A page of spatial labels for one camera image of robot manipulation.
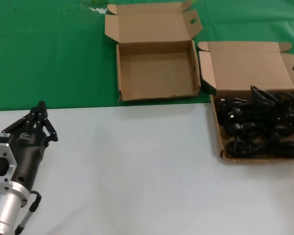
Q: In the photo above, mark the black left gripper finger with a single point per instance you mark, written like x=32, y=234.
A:
x=47, y=124
x=27, y=120

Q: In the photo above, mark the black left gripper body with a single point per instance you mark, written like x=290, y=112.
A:
x=27, y=156

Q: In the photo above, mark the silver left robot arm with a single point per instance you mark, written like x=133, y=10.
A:
x=5, y=205

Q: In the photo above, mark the open brown cardboard box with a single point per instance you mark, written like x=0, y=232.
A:
x=156, y=71
x=247, y=68

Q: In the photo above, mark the green table cloth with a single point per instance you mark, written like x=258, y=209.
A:
x=39, y=49

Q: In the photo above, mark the silver left wrist bracket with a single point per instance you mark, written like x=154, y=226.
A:
x=7, y=151

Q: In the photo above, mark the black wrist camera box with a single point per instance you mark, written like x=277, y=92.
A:
x=0, y=137

